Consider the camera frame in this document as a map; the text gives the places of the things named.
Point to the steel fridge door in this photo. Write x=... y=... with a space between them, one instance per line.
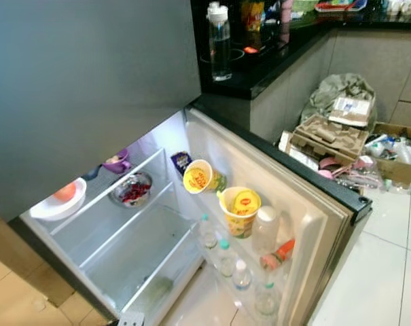
x=307 y=204

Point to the noodle cup with yellow lid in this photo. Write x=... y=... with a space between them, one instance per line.
x=240 y=214
x=200 y=178

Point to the grey steel fridge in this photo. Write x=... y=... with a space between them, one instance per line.
x=90 y=88

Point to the open cardboard box with bottles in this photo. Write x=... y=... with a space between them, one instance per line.
x=402 y=175

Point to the cardboard parcel white label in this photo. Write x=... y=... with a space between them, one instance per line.
x=352 y=111

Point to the brown pulp packing tray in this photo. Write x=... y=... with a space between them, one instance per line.
x=331 y=139

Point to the pink ribbon roll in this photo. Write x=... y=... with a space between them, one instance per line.
x=327 y=165

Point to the white mug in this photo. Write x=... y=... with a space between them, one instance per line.
x=409 y=7
x=393 y=7

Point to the sauce bottle red cap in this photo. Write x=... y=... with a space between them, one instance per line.
x=280 y=255

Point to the cloudy bottle white cap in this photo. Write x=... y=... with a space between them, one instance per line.
x=266 y=234

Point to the blue red serving tray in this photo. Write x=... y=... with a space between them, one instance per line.
x=341 y=5

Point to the green plastic basket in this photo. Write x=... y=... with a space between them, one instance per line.
x=304 y=5

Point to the pink drink bottle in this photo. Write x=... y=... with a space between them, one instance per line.
x=285 y=17

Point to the black induction cooktop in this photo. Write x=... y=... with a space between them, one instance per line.
x=249 y=53

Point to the small bottle green cap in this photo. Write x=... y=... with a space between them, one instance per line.
x=266 y=302
x=225 y=261
x=207 y=234

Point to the small bottle white cap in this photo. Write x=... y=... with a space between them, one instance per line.
x=242 y=277

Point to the yellow red snack bag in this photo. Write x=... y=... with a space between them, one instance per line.
x=253 y=15

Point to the clear bottle white cap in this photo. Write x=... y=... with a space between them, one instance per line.
x=220 y=47

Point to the purple Dairy Milk bag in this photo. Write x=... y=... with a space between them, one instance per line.
x=181 y=161

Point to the steel bowl red food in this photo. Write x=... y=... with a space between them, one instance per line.
x=132 y=191

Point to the purple plastic cup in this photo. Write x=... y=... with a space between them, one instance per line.
x=117 y=163

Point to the dark blue bowl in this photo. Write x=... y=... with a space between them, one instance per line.
x=91 y=174

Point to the red orange apple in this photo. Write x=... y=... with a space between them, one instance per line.
x=64 y=192

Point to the white shallow bowl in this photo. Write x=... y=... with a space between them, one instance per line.
x=45 y=209

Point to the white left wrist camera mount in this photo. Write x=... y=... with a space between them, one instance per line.
x=130 y=320

